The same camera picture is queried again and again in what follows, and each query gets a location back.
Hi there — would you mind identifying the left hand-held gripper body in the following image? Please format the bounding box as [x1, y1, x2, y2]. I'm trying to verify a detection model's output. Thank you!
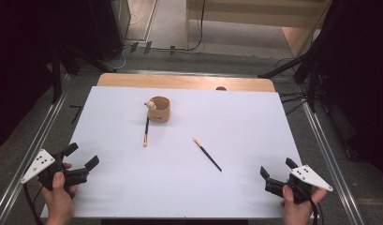
[20, 148, 90, 192]

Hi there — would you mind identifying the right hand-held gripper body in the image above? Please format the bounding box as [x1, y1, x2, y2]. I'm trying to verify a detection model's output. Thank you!
[264, 164, 334, 205]

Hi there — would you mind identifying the brown-handled brush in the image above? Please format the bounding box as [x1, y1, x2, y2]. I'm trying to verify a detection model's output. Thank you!
[192, 137, 223, 173]

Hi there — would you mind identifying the brown cup with animal figure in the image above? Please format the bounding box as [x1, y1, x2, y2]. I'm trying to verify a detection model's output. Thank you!
[143, 96, 171, 123]

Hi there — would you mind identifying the person's right hand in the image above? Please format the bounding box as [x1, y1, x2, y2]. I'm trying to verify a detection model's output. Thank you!
[279, 185, 328, 225]

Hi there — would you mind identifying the person's left hand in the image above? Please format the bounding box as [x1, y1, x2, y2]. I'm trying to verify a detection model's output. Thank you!
[38, 161, 81, 225]

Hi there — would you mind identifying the black metal stand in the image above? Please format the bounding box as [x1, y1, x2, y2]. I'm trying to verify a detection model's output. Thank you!
[258, 52, 321, 113]
[50, 40, 118, 105]

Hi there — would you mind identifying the white table sheet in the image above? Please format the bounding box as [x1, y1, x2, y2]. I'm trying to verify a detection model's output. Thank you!
[40, 85, 319, 219]

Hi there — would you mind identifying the dark curtain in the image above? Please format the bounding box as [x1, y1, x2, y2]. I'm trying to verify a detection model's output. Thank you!
[307, 0, 383, 186]
[0, 0, 94, 151]

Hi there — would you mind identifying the wooden table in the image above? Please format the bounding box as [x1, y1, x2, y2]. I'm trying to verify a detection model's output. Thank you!
[96, 72, 276, 93]

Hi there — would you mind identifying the black cabinet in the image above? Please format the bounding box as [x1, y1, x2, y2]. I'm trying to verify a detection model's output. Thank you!
[89, 0, 131, 60]

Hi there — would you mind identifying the light wooden furniture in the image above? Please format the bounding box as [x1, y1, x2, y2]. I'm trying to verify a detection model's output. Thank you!
[184, 0, 333, 59]

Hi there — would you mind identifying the metal floor rail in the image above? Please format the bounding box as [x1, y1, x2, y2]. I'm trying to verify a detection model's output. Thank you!
[301, 99, 366, 225]
[0, 90, 68, 225]

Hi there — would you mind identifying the right hand-held gripper cable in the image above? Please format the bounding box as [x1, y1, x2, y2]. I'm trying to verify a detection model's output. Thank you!
[300, 187, 319, 225]

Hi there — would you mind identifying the hand-held gripper cable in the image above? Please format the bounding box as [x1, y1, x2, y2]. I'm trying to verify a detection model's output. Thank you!
[22, 183, 45, 225]
[300, 187, 319, 225]

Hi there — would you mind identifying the left hand-held gripper cable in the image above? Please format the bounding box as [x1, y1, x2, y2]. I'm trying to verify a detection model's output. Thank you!
[22, 183, 45, 225]

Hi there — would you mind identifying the black floor cable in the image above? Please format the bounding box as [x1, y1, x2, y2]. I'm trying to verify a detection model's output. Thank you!
[155, 0, 207, 53]

